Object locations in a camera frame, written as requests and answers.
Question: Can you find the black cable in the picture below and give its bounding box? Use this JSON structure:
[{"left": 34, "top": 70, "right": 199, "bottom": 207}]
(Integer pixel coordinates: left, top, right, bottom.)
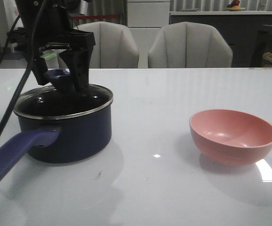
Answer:
[{"left": 0, "top": 0, "right": 49, "bottom": 165}]

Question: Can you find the glass lid blue knob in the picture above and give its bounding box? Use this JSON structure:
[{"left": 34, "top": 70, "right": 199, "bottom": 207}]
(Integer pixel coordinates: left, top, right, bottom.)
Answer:
[{"left": 14, "top": 69, "right": 113, "bottom": 120}]

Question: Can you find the black gripper one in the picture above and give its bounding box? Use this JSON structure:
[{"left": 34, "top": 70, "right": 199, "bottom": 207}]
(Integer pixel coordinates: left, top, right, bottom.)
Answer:
[{"left": 8, "top": 0, "right": 95, "bottom": 91}]

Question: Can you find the dark blue saucepan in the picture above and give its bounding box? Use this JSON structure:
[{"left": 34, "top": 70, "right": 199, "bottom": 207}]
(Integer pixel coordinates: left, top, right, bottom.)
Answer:
[{"left": 0, "top": 105, "right": 112, "bottom": 181}]

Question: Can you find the beige chair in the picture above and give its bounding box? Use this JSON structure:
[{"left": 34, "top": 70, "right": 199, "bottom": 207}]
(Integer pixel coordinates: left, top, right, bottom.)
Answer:
[
  {"left": 76, "top": 21, "right": 139, "bottom": 69},
  {"left": 148, "top": 22, "right": 233, "bottom": 68}
]

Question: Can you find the fruit plate on counter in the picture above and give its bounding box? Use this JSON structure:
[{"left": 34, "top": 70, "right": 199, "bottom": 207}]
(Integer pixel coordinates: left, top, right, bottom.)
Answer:
[{"left": 226, "top": 0, "right": 246, "bottom": 11}]

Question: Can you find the pink plastic bowl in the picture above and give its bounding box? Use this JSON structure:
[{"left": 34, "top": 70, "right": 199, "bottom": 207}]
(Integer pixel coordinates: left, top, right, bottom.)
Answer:
[{"left": 189, "top": 109, "right": 272, "bottom": 166}]

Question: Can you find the red barrier tape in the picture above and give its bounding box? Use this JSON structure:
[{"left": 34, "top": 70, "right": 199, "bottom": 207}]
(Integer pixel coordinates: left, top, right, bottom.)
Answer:
[{"left": 69, "top": 14, "right": 121, "bottom": 19}]

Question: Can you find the white cabinet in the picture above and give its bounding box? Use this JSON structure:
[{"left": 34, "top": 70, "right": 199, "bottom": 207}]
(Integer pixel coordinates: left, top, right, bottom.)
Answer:
[{"left": 127, "top": 0, "right": 170, "bottom": 28}]

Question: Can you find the grey counter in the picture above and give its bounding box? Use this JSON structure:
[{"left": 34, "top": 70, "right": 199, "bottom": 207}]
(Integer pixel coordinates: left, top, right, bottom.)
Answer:
[{"left": 169, "top": 11, "right": 272, "bottom": 67}]

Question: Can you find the left beige chair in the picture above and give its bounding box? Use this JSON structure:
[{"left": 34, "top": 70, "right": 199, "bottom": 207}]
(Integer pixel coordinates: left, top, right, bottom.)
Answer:
[{"left": 76, "top": 21, "right": 139, "bottom": 69}]

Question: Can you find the right beige chair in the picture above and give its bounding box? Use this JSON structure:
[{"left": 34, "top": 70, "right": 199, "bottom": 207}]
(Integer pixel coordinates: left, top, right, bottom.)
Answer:
[{"left": 148, "top": 22, "right": 233, "bottom": 68}]

